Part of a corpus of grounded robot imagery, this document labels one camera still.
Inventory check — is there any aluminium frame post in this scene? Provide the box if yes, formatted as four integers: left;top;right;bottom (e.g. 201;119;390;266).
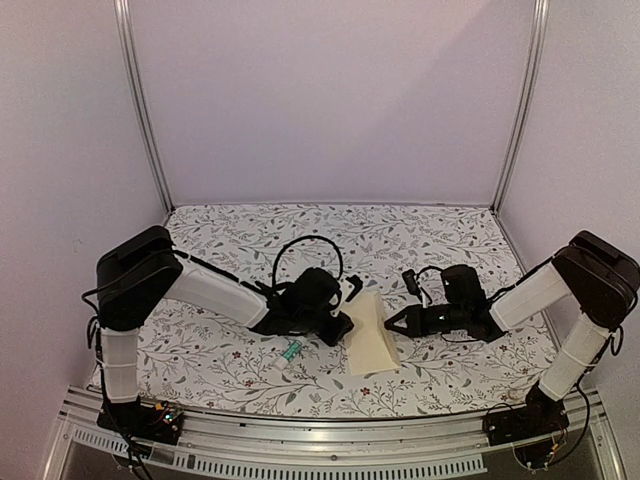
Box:
491;0;549;216
113;0;175;214

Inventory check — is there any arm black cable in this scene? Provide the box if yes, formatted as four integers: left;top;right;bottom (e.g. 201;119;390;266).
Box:
269;234;346;289
414;264;446;286

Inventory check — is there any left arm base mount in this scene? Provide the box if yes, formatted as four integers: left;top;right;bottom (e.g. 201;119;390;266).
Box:
97;398;184;446

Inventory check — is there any floral patterned table mat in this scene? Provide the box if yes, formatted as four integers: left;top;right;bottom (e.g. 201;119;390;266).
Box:
137;204;556;419

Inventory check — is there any cream envelope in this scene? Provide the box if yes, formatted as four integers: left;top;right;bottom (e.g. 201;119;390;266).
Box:
345;291;400;376

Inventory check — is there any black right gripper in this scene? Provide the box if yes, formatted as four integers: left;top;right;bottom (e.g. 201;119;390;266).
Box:
384;304;468;339

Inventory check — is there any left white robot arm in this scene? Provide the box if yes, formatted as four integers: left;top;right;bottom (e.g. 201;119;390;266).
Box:
95;225;363;434

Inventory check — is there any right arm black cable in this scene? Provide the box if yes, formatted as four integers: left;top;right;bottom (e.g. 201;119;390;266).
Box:
414;264;446;286

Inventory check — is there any left aluminium frame post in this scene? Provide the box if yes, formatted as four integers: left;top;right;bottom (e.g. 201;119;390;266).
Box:
113;0;175;214

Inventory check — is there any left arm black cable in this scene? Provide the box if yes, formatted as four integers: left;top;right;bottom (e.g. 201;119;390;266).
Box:
269;234;346;289

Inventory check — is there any right aluminium frame post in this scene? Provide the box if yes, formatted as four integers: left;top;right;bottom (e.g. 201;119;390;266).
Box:
491;0;549;216

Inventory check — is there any front aluminium rail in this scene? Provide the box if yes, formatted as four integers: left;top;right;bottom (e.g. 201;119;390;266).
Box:
43;387;628;479

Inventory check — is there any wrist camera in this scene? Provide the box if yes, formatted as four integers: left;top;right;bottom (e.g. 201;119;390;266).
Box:
402;269;432;308
340;275;363;303

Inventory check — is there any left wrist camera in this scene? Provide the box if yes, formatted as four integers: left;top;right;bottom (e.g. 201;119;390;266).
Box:
340;275;363;303

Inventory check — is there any green white glue stick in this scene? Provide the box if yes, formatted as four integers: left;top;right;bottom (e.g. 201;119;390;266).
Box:
273;339;305;371

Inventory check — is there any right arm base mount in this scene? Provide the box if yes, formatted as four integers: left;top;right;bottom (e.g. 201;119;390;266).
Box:
482;383;569;446

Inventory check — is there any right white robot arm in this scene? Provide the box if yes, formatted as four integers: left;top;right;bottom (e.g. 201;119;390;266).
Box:
384;230;639;436

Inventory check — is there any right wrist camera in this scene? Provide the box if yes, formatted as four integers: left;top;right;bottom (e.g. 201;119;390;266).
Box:
402;269;432;308

